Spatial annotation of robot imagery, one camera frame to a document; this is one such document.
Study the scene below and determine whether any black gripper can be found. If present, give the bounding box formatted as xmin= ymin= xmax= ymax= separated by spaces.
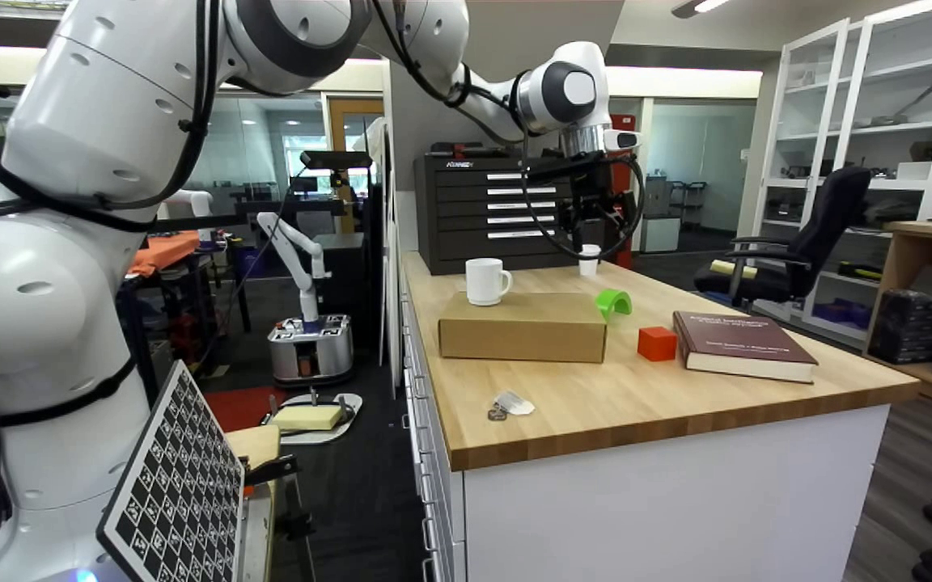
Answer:
xmin=564 ymin=150 xmax=641 ymax=255

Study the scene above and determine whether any white ceramic mug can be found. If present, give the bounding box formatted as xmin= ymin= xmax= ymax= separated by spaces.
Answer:
xmin=462 ymin=255 xmax=514 ymax=307

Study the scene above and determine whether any red cabinet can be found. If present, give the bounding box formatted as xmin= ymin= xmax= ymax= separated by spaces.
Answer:
xmin=607 ymin=147 xmax=643 ymax=267

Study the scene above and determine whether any green curved plastic piece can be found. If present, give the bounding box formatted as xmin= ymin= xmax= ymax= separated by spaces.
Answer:
xmin=594 ymin=288 xmax=634 ymax=323

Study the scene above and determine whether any orange block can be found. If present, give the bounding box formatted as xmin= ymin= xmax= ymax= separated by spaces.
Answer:
xmin=639 ymin=323 xmax=684 ymax=366

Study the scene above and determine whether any brown cardboard box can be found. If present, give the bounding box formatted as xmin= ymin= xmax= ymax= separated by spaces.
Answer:
xmin=435 ymin=292 xmax=612 ymax=366

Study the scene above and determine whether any black drawer tool chest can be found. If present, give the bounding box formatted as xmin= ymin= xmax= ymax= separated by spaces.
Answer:
xmin=415 ymin=147 xmax=608 ymax=273

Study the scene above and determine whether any dark red hardcover book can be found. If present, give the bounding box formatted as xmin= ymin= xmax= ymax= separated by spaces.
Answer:
xmin=671 ymin=307 xmax=822 ymax=388

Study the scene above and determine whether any black office chair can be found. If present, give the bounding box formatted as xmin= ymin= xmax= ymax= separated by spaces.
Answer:
xmin=697 ymin=163 xmax=881 ymax=316

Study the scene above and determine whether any white drawer table base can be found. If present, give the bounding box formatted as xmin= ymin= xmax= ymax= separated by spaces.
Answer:
xmin=395 ymin=253 xmax=898 ymax=582

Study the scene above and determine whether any white open shelving unit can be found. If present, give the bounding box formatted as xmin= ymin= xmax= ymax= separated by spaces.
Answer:
xmin=753 ymin=0 xmax=932 ymax=236

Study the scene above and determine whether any white floor tray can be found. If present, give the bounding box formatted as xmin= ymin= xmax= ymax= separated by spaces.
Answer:
xmin=260 ymin=388 xmax=366 ymax=450

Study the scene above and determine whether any white mobile robot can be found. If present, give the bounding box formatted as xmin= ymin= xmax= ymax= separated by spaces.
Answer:
xmin=253 ymin=207 xmax=357 ymax=388

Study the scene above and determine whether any wooden shelf desk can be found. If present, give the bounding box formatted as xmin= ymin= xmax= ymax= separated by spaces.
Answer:
xmin=881 ymin=219 xmax=932 ymax=376

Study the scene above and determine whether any yellow sponge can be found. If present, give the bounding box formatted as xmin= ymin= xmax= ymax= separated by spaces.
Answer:
xmin=269 ymin=402 xmax=351 ymax=437

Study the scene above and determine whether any black white calibration checkerboard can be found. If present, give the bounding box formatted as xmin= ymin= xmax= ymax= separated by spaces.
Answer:
xmin=93 ymin=360 xmax=249 ymax=582

